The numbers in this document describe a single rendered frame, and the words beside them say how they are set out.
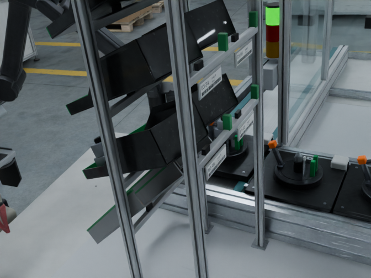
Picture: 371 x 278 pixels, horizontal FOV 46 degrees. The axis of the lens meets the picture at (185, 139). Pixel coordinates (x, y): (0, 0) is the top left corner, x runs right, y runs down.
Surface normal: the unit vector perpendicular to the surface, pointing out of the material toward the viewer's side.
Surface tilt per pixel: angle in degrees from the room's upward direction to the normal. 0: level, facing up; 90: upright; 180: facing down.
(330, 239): 90
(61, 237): 0
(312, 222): 90
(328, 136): 0
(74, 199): 0
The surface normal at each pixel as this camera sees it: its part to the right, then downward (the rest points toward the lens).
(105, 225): -0.62, 0.44
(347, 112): -0.10, -0.87
